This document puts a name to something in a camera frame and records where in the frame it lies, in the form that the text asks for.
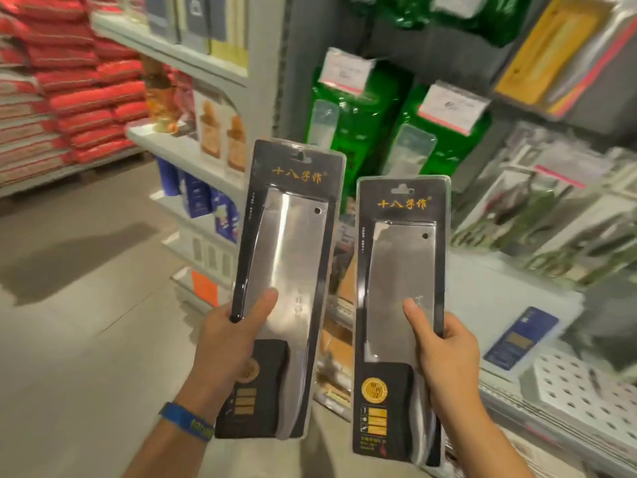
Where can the white brown-print box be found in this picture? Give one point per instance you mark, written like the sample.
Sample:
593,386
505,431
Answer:
235,144
209,129

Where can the blue wristband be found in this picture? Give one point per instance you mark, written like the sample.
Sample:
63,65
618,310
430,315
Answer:
186,420

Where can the yellow packaged cleaver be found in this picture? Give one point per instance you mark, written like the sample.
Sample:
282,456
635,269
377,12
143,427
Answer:
547,49

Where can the orange and white box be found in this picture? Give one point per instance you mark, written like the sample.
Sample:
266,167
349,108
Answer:
204,288

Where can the stack of red packets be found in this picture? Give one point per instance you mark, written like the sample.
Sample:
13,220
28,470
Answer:
59,104

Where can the black packaged cleaver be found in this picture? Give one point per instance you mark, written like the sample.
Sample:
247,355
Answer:
398,263
293,233

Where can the orange patterned packet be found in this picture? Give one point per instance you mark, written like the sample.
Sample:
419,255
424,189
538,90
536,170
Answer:
164,99

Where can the white cutting board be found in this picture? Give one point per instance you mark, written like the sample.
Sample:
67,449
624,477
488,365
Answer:
487,298

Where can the yellow box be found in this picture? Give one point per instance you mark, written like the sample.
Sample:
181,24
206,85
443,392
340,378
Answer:
229,39

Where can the white end shelf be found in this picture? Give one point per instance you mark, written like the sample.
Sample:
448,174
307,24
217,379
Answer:
259,69

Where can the row of white slotted boxes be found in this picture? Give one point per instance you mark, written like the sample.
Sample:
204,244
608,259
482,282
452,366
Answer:
209,258

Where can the grey metal display shelf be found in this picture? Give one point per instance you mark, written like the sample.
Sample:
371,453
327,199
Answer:
298,84

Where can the dark blue box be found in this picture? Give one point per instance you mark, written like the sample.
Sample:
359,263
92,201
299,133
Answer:
196,196
226,219
168,176

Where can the stack of wooden racks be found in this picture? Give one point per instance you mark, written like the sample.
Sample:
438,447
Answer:
336,373

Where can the white perforated board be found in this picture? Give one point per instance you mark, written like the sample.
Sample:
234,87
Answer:
577,398

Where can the person's left hand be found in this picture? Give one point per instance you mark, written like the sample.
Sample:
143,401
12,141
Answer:
224,353

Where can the white red-edged price tag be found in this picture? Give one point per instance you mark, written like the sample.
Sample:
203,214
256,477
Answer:
567,169
453,108
346,72

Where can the person's right hand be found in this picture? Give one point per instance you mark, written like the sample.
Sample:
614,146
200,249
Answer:
450,368

